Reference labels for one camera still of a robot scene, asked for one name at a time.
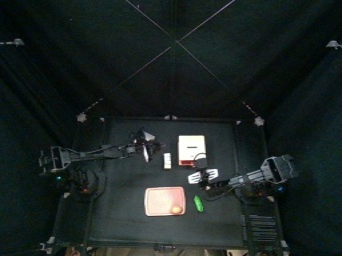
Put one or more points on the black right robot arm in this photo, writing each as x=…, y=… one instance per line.
x=254, y=176

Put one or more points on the small table corner bracket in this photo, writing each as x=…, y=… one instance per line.
x=102, y=119
x=238, y=122

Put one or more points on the grey cloth frame bracket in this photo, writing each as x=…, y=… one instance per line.
x=16, y=42
x=333, y=44

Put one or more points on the orange toy fruit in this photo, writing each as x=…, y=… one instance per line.
x=177, y=209

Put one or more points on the pink plastic tray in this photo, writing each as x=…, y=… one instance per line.
x=161, y=200

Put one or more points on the grey table leg bracket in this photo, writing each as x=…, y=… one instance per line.
x=47, y=245
x=284, y=246

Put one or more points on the black table edge clamp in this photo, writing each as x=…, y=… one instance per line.
x=165, y=247

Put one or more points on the grey pole base bracket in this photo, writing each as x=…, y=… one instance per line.
x=170, y=117

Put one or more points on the small wooden picture block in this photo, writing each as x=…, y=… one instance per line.
x=167, y=161

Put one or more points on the white and red drawer cabinet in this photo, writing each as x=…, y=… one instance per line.
x=191, y=143

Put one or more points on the grey frame foot bracket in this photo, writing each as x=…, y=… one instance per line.
x=82, y=117
x=258, y=121

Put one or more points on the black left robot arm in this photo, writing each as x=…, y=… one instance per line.
x=85, y=155

